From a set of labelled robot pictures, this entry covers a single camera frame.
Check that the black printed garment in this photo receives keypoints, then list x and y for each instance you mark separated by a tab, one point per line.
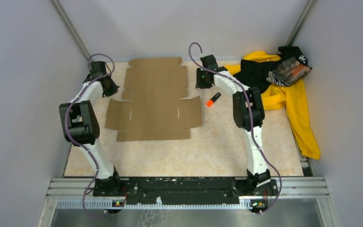
272	70

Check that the aluminium frame rail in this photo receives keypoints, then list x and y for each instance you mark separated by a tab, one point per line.
72	193

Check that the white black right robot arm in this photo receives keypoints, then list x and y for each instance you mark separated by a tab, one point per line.
248	115

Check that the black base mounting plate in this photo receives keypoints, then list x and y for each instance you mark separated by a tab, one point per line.
186	190

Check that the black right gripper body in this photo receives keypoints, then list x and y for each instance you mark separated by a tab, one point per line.
201	82

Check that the orange black highlighter marker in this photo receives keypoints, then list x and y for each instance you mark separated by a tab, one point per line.
213	99

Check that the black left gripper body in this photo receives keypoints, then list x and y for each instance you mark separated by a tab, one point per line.
112	87

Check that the brown cardboard box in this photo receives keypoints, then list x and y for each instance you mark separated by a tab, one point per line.
154	103

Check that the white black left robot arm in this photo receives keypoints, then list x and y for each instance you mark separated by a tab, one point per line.
81	128

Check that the yellow garment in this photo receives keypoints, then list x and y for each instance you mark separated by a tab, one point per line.
274	97

